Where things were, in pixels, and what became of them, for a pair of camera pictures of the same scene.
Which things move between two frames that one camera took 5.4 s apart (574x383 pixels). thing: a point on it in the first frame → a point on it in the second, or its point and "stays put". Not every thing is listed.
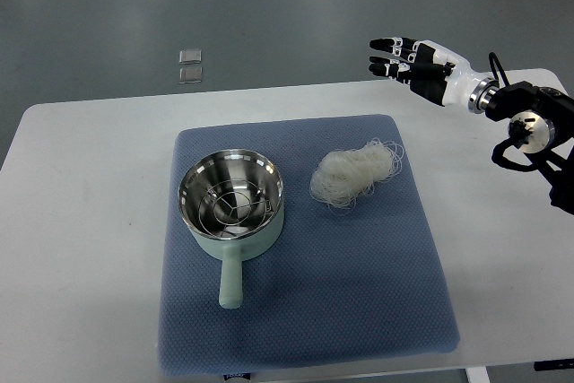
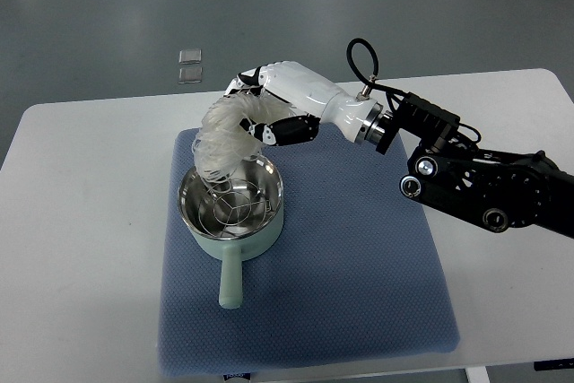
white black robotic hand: x=430 y=71 → x=312 y=99
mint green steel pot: x=234 y=199 stays put
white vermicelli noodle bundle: x=340 y=178 → x=222 y=144
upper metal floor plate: x=190 y=56 stays put
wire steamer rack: x=234 y=208 stays put
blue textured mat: x=365 y=282 stays put
